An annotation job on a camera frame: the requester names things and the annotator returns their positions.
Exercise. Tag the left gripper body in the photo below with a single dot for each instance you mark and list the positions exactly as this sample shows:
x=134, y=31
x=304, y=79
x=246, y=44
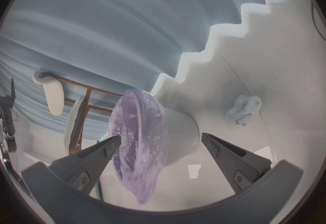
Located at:
x=5, y=103

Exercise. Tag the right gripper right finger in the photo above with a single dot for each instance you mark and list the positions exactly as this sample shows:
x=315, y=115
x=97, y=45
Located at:
x=239, y=167

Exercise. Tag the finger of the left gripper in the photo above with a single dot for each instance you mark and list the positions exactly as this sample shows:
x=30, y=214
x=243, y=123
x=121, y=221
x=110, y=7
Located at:
x=13, y=90

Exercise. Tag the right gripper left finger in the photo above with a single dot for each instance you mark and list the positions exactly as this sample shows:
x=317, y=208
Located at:
x=86, y=164

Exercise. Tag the purple plastic bag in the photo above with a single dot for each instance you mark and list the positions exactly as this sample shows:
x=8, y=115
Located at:
x=142, y=141

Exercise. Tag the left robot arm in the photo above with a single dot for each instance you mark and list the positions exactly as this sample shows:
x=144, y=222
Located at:
x=9, y=131

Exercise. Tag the white trash bin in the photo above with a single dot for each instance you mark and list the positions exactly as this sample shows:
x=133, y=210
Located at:
x=180, y=136

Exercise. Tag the white cushioned wooden chair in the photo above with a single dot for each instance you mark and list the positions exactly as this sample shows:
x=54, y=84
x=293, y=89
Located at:
x=54, y=98

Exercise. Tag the crumpled white paper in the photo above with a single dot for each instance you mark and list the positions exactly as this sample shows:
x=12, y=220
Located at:
x=243, y=109

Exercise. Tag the pale blue curtain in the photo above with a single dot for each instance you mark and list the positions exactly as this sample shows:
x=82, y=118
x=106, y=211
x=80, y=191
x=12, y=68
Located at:
x=114, y=27

